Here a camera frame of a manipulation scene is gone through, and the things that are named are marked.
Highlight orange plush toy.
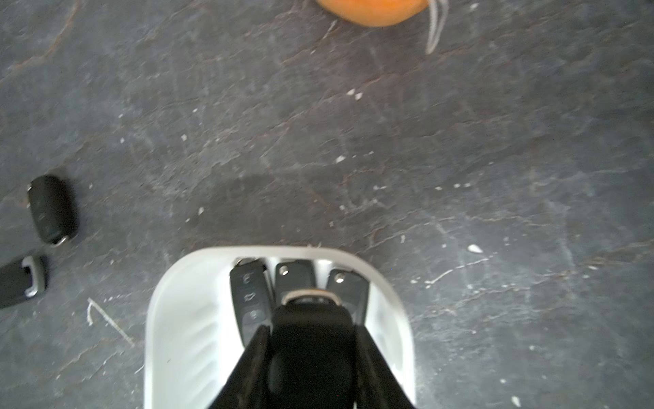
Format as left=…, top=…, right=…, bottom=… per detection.
left=317, top=0, right=450, bottom=56

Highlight white storage box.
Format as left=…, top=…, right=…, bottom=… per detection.
left=144, top=246, right=416, bottom=408

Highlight black car key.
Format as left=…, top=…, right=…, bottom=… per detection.
left=274, top=260, right=317, bottom=306
left=229, top=259, right=273, bottom=347
left=27, top=174, right=77, bottom=246
left=267, top=289, right=355, bottom=408
left=326, top=269, right=370, bottom=325
left=1, top=255, right=47, bottom=308

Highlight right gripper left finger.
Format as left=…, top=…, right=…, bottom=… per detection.
left=209, top=325, right=272, bottom=409

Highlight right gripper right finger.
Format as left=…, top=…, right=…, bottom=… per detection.
left=354, top=325, right=415, bottom=409

